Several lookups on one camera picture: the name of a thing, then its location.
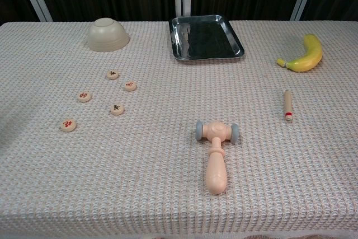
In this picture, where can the rectangular metal tray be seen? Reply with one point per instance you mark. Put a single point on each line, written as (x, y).
(207, 40)

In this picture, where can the cream upturned bowl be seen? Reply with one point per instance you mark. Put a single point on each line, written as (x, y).
(107, 37)

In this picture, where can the yellow banana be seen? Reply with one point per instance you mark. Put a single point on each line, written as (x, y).
(310, 57)

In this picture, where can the beige woven tablecloth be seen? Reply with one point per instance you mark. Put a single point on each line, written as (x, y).
(167, 166)

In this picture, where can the peach plastic toy hammer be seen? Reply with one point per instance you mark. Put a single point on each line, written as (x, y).
(215, 172)

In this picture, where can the chess piece black character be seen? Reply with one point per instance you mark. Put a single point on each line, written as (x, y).
(117, 109)
(112, 75)

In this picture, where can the chess piece red character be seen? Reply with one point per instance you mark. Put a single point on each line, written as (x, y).
(68, 125)
(130, 86)
(84, 96)

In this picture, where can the small wooden stick red band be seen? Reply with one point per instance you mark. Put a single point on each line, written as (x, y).
(288, 103)

